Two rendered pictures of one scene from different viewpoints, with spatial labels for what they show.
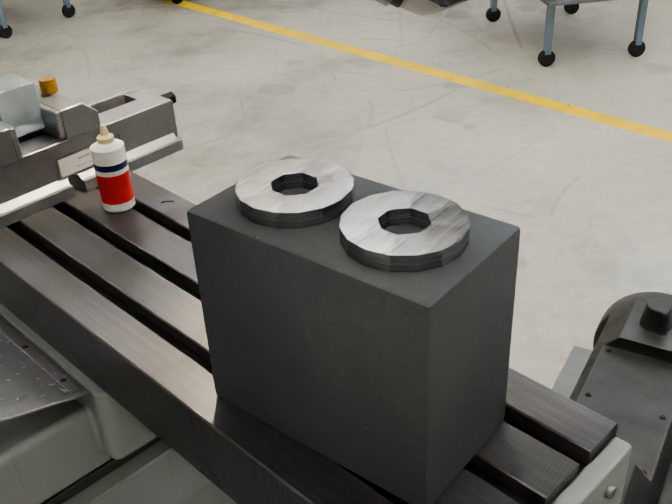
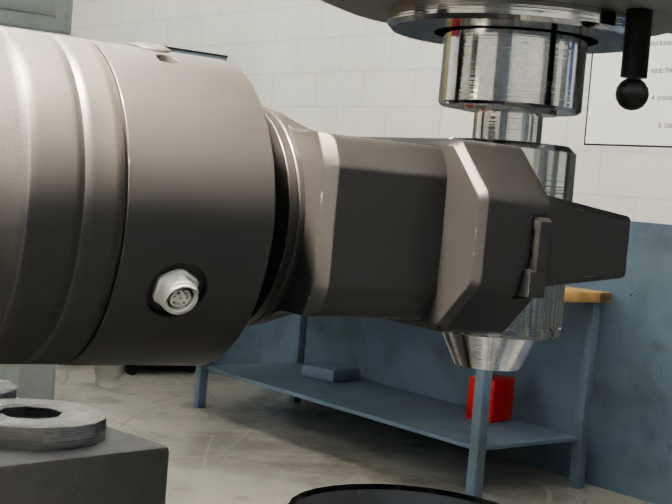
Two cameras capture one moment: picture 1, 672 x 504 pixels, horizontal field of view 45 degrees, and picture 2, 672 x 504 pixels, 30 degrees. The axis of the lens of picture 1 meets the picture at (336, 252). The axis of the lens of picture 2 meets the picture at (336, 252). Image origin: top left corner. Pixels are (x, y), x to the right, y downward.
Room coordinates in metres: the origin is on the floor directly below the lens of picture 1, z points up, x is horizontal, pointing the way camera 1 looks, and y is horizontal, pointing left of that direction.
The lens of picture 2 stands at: (1.27, 0.25, 1.25)
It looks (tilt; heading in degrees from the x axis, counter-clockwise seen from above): 3 degrees down; 184
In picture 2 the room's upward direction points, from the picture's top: 5 degrees clockwise
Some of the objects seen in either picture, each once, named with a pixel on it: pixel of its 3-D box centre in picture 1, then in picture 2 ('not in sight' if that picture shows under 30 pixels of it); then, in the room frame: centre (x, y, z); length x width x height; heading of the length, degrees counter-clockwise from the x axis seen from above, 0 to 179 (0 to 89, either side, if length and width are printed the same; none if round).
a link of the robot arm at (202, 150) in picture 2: not in sight; (257, 224); (0.90, 0.20, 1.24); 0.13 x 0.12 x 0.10; 36
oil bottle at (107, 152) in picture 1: (111, 166); not in sight; (0.91, 0.27, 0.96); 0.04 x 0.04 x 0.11
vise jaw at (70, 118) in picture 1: (52, 108); not in sight; (1.02, 0.36, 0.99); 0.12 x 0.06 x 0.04; 46
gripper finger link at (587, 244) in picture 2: not in sight; (558, 242); (0.87, 0.29, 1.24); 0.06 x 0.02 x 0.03; 126
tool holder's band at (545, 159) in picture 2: not in sight; (504, 158); (0.85, 0.28, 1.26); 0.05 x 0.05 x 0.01
